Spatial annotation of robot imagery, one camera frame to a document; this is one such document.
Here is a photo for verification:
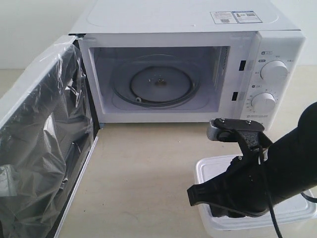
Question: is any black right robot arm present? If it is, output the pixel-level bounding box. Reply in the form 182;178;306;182
187;104;317;218

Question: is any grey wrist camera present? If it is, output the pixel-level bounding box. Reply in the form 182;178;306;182
207;119;232;142

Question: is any white microwave oven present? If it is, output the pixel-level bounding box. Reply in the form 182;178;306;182
69;0;305;129

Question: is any glass turntable plate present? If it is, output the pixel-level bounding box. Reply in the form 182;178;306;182
110;55;201;108

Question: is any upper white control knob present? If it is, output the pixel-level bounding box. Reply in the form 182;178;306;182
260;60;288;81

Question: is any white microwave door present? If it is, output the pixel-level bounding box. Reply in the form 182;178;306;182
0;34;100;238

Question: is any black cable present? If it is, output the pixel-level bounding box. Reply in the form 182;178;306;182
255;146;282;238

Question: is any lower white control knob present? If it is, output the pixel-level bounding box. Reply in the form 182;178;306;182
251;93;275;113

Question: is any gray printed label sticker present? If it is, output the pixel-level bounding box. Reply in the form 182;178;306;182
210;11;262;24

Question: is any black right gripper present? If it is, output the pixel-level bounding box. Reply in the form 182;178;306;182
187;156;269;218

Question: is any white control knob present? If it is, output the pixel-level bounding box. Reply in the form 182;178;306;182
260;60;288;81
251;93;275;113

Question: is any white plastic lidded container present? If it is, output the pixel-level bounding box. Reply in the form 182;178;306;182
194;155;317;238

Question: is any turntable roller ring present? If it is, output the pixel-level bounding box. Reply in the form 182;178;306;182
129;66;192;103

